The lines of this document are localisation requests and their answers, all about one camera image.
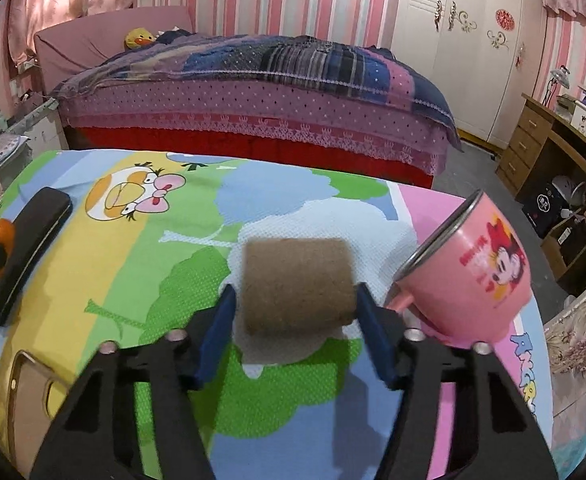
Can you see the small bedside stand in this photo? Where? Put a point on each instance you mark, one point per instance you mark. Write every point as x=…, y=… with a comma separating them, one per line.
x=28, y=135

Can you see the red round paper cutout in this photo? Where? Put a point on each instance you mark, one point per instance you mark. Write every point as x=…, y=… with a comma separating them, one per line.
x=505, y=18

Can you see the black paper bag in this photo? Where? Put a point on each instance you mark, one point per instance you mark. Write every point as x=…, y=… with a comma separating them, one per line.
x=538, y=212

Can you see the yellow duck plush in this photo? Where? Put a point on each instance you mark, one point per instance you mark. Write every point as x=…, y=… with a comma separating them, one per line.
x=139, y=39

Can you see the white fan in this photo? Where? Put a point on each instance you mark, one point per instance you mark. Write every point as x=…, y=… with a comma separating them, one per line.
x=568, y=190

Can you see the desk lamp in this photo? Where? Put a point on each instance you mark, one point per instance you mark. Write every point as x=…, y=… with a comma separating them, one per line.
x=557, y=80

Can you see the brown cardboard tube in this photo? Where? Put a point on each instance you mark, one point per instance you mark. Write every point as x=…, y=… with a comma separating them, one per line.
x=298, y=285

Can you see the patchwork quilt blanket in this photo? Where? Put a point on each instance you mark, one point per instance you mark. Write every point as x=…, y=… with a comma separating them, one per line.
x=273, y=60

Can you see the colourful cartoon printed tablecloth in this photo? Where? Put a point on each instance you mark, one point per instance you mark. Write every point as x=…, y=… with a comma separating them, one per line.
x=148, y=285

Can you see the black zip case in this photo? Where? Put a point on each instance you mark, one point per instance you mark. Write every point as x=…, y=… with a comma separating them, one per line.
x=33, y=240

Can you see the wooden desk with drawers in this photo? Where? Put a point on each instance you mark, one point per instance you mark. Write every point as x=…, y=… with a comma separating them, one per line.
x=528, y=135

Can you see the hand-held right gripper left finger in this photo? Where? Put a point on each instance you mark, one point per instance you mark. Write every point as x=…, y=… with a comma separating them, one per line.
x=218, y=330

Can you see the cardboard box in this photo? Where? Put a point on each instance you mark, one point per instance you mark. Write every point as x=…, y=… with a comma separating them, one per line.
x=573, y=245

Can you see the pink cartoon cup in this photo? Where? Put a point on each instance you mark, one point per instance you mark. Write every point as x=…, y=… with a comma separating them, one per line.
x=473, y=270

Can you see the white wardrobe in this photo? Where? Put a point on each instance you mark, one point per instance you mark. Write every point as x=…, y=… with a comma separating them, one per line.
x=473, y=70

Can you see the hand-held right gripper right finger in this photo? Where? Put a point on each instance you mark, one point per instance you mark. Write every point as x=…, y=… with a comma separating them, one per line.
x=378, y=335

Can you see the dark cloth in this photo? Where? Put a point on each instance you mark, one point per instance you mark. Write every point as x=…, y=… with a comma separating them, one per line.
x=175, y=36

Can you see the brown cardboard roll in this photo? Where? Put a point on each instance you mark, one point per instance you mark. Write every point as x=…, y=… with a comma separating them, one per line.
x=323, y=220

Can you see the bed with purple dotted skirt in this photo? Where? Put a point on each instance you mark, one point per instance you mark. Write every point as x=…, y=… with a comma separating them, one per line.
x=248, y=120

